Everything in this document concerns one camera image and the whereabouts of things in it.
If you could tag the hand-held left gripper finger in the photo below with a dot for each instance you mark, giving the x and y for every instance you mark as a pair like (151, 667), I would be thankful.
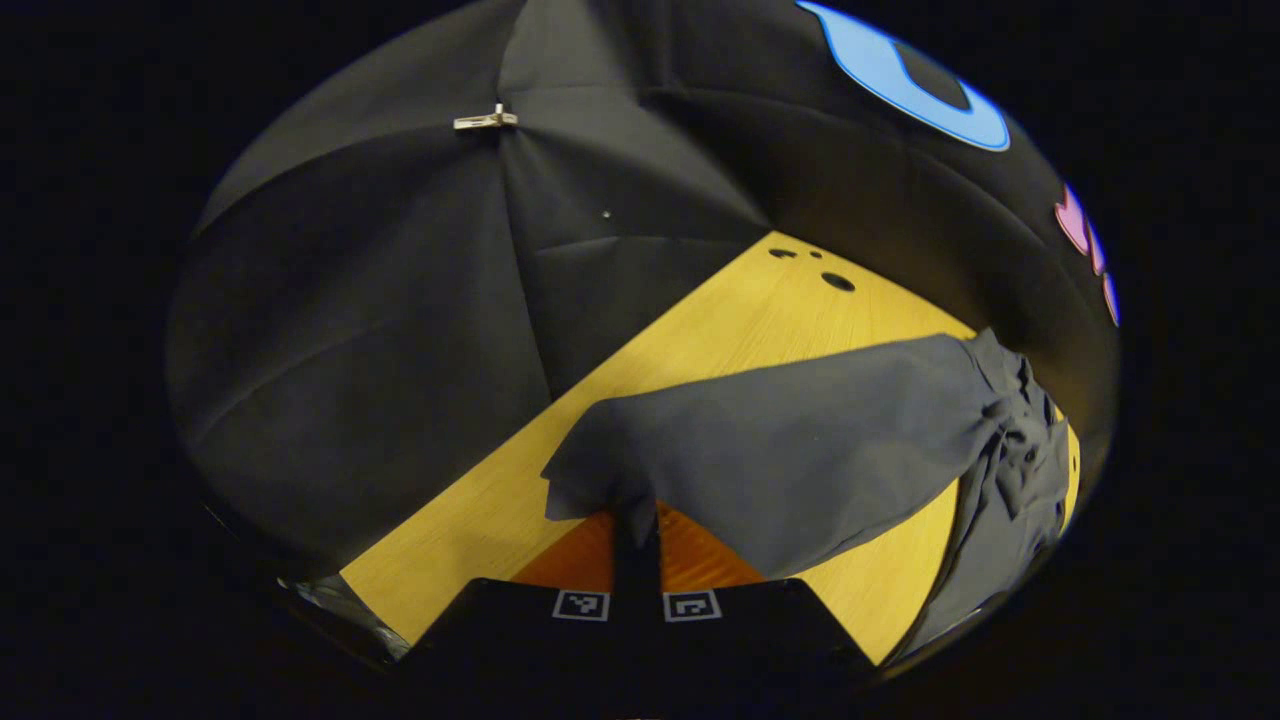
(625, 560)
(650, 560)

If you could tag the grey button-up shirt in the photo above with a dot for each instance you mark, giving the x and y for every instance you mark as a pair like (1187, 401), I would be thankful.
(800, 440)

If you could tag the black backdrop cloth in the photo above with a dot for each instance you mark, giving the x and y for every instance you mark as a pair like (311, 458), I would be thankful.
(380, 320)

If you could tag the white metal clip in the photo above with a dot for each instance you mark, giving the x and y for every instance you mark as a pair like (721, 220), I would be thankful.
(485, 120)

